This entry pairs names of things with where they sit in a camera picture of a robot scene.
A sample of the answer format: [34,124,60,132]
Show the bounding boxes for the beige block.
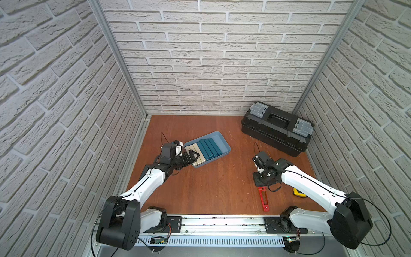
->
[185,146,199,166]
[189,145,201,166]
[192,143,206,164]

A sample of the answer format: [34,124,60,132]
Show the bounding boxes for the blue plastic tray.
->
[184,131,231,168]

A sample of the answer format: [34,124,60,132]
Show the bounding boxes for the red pruning pliers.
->
[258,186,270,212]

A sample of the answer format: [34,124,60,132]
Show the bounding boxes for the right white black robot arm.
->
[253,152,372,250]

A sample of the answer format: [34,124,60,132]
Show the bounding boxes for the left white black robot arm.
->
[95,140,200,250]

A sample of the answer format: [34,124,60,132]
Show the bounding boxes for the yellow tape measure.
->
[293,188,307,198]

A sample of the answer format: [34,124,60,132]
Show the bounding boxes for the black plastic toolbox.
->
[241,101,314,157]

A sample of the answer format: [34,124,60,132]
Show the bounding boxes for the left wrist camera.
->
[173,140,183,157]

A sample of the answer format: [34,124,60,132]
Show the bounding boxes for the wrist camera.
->
[253,159,264,173]
[173,140,183,157]

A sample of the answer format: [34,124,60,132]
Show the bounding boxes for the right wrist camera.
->
[253,159,264,173]

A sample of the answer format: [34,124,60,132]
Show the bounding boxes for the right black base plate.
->
[263,216,308,234]

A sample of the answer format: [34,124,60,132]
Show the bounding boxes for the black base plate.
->
[263,216,308,234]
[144,216,183,233]

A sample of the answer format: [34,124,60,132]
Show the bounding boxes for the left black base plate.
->
[144,216,183,233]

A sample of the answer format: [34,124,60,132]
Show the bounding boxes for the aluminium rail frame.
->
[84,213,363,257]

